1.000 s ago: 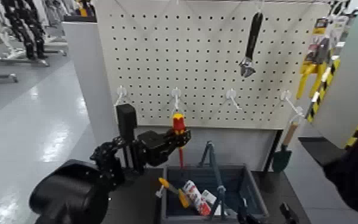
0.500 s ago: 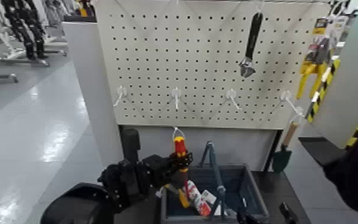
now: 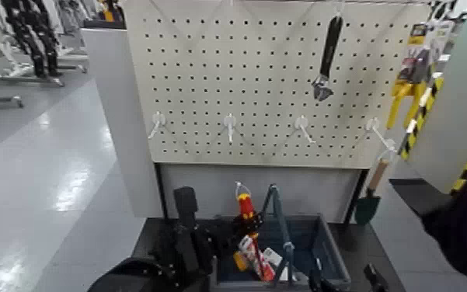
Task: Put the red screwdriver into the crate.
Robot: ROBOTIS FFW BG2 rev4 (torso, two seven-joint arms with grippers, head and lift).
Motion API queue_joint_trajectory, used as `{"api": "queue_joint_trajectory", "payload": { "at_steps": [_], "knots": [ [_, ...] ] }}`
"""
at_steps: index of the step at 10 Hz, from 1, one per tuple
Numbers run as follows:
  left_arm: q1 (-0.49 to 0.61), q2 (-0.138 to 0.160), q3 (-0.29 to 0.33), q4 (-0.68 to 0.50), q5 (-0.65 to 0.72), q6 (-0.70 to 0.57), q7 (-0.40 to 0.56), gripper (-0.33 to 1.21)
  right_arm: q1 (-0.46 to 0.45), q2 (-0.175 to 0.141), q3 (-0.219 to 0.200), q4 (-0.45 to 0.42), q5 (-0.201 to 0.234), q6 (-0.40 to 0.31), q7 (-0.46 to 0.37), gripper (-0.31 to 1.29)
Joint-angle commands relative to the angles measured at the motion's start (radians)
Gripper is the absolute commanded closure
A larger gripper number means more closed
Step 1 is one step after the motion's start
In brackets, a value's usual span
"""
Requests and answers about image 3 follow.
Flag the red yellow screwdriver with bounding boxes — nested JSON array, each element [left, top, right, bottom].
[[234, 181, 267, 282]]

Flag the grey panel with hazard edge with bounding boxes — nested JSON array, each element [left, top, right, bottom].
[[403, 0, 467, 194]]

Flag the beige perforated pegboard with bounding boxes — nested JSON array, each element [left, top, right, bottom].
[[124, 0, 430, 169]]

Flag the dark blue crate handle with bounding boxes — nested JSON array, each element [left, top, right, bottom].
[[258, 183, 300, 289]]

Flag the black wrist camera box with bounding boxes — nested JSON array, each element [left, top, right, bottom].
[[173, 186, 200, 273]]

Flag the yellow handled pliers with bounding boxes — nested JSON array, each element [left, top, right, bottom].
[[385, 47, 432, 131]]

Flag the black adjustable wrench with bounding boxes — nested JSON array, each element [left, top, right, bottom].
[[312, 15, 344, 103]]

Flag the white partition panel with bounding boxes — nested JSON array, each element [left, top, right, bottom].
[[81, 27, 165, 219]]

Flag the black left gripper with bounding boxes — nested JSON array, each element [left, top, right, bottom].
[[153, 211, 265, 278]]

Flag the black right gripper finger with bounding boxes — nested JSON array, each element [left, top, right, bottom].
[[362, 262, 391, 292]]

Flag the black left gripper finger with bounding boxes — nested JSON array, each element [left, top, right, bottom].
[[307, 269, 342, 292]]

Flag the black shelf plate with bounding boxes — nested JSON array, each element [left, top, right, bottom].
[[389, 177, 454, 218]]

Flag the green trowel wooden handle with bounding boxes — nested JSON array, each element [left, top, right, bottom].
[[354, 158, 390, 227]]

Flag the dark blue plastic crate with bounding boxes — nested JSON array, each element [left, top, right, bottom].
[[209, 214, 351, 291]]

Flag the white pegboard hook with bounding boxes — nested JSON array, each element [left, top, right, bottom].
[[148, 112, 167, 141], [294, 115, 316, 145], [365, 117, 397, 151], [223, 113, 238, 145]]

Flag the grey lower stand panel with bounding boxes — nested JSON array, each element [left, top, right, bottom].
[[159, 163, 363, 224]]

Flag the yellow black carded package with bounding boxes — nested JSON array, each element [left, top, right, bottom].
[[406, 21, 455, 63]]

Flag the red white tube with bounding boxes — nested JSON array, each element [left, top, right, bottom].
[[237, 235, 277, 283]]

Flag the small white box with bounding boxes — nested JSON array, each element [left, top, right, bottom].
[[263, 246, 284, 269]]

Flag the black white humanoid robot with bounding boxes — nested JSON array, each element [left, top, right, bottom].
[[1, 0, 64, 79]]

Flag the yellow handled tool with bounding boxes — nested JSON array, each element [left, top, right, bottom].
[[232, 251, 249, 273]]

